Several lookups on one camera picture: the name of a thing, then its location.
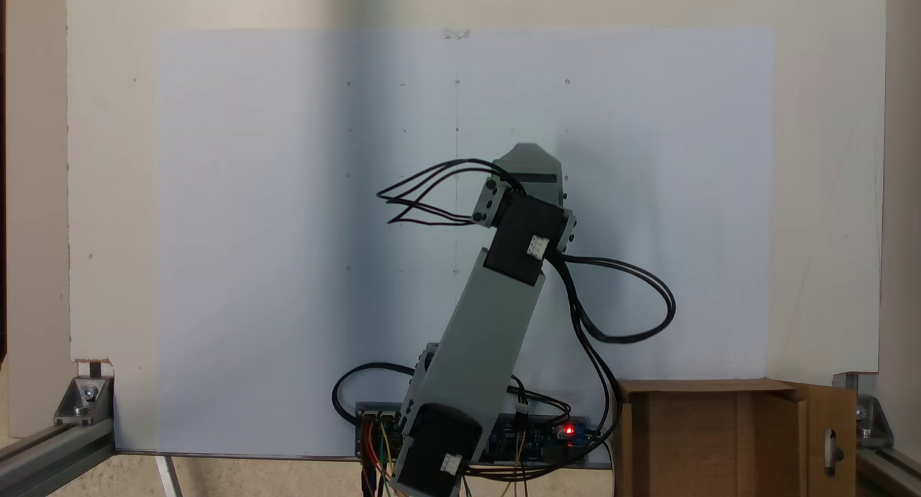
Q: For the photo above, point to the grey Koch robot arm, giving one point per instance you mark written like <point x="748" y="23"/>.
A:
<point x="489" y="324"/>

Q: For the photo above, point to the grey mounting plate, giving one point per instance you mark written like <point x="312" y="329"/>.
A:
<point x="381" y="407"/>

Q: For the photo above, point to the clear tape piece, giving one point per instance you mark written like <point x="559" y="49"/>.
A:
<point x="456" y="33"/>

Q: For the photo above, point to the small motor controller board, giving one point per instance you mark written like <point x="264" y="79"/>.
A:
<point x="378" y="429"/>

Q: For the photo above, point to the white paper sheet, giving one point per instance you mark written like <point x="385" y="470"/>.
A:
<point x="252" y="195"/>

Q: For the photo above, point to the blue circuit board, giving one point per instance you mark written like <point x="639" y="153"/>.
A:
<point x="547" y="439"/>

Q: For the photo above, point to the brown cardboard box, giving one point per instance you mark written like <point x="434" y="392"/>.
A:
<point x="705" y="447"/>

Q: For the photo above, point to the metal corner bracket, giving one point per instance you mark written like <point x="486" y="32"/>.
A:
<point x="86" y="400"/>
<point x="867" y="414"/>

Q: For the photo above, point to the aluminium frame post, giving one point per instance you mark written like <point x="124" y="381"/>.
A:
<point x="892" y="475"/>
<point x="50" y="454"/>

